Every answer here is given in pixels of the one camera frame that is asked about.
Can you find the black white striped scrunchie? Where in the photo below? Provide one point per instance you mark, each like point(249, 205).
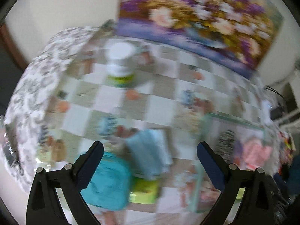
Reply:
point(225, 145)

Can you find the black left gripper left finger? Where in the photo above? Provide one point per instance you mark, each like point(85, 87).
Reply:
point(43, 205)

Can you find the pink white checkered cloth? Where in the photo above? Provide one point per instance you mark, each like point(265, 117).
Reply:
point(255, 154)

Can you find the floral oil painting canvas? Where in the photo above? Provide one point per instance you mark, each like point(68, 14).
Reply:
point(234, 33)

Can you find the grey floral bedsheet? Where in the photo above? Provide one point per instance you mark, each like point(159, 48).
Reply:
point(29, 101)

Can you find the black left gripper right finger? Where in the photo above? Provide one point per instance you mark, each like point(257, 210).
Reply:
point(256, 205)

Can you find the purple baby wipes pack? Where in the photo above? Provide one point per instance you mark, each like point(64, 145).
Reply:
point(238, 152)

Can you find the smartphone with keyring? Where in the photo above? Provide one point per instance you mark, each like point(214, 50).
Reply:
point(9, 152)

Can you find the teal sponge block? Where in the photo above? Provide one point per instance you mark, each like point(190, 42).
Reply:
point(110, 185)

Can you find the blue face mask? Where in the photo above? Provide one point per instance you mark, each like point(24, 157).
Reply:
point(150, 152)

